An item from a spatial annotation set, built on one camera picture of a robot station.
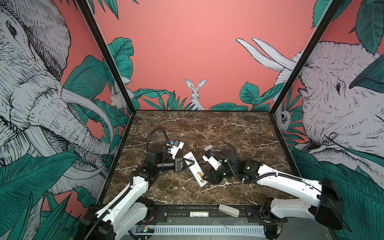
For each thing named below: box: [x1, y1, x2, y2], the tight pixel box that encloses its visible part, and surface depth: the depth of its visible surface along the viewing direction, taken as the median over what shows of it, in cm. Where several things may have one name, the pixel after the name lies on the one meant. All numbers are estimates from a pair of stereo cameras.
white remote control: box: [182, 151, 209, 188], surface depth 73 cm
